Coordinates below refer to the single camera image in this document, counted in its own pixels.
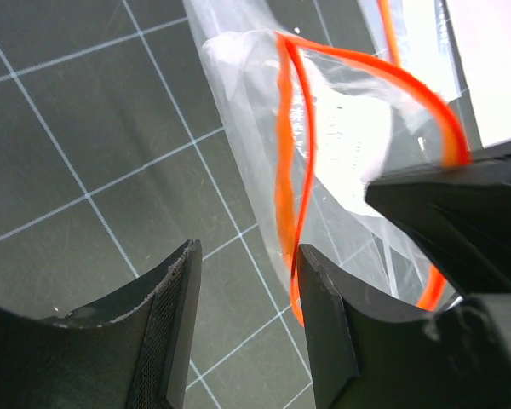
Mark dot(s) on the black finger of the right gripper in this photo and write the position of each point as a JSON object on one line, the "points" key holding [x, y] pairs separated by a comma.
{"points": [[459, 217]]}

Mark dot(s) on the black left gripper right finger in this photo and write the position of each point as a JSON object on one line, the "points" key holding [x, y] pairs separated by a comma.
{"points": [[370, 350]]}

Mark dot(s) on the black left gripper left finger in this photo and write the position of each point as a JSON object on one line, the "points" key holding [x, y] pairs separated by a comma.
{"points": [[128, 349]]}

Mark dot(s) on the clear zip bag orange zipper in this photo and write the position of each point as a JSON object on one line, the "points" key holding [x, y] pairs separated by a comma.
{"points": [[311, 125]]}

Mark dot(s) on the black grid cutting mat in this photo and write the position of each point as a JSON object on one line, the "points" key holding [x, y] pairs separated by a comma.
{"points": [[111, 155]]}

